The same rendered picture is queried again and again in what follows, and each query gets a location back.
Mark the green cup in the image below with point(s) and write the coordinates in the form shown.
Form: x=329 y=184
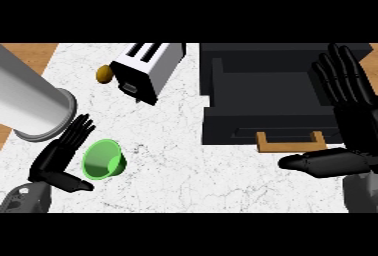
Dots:
x=102 y=159

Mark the dark grey cabinet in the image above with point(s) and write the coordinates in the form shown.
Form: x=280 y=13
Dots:
x=274 y=58

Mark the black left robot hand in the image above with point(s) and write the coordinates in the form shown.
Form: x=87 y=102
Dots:
x=54 y=157

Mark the brown oval fruit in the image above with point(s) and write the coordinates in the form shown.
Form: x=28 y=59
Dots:
x=103 y=74

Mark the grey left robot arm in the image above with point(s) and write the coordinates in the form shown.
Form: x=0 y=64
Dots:
x=25 y=196

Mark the dark grey open drawer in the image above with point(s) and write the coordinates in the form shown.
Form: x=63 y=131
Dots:
x=270 y=113

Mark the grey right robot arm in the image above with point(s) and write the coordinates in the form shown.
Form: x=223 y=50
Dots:
x=360 y=193

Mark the large grey cylinder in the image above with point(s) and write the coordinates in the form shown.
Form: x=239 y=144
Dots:
x=29 y=100

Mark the white and black toaster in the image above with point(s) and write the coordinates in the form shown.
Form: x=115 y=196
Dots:
x=146 y=70

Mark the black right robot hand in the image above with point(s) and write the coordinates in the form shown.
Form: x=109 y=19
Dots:
x=354 y=126

